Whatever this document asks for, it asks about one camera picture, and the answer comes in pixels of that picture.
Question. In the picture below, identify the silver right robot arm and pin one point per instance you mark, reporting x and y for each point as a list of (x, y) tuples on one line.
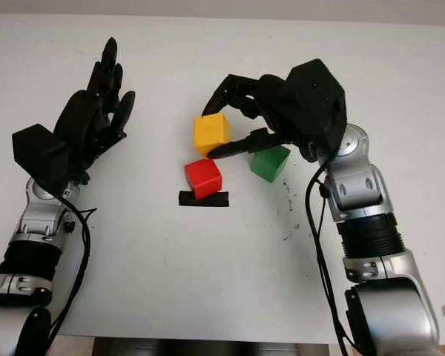
[(374, 230)]

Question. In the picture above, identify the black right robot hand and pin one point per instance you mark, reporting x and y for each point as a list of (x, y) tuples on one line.
[(267, 96)]

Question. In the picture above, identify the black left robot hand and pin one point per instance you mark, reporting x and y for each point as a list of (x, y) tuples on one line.
[(85, 118)]

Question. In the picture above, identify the dark robot torso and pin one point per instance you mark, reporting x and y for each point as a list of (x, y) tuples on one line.
[(207, 346)]

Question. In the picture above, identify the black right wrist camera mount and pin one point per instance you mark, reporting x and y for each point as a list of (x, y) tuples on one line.
[(315, 104)]

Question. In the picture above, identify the yellow block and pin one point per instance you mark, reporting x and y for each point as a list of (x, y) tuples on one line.
[(211, 130)]

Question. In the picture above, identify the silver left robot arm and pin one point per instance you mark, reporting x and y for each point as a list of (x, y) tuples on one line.
[(33, 222)]

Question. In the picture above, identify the green block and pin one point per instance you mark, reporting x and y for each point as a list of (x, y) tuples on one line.
[(269, 165)]

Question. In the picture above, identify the black tape strip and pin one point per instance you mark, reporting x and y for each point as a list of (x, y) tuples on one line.
[(219, 202)]

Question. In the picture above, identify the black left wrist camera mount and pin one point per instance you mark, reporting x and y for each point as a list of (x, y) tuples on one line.
[(41, 152)]

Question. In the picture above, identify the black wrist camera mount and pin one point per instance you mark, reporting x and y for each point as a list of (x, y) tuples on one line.
[(41, 152), (315, 104)]

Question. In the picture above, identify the red block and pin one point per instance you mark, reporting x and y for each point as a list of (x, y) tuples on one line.
[(202, 176)]

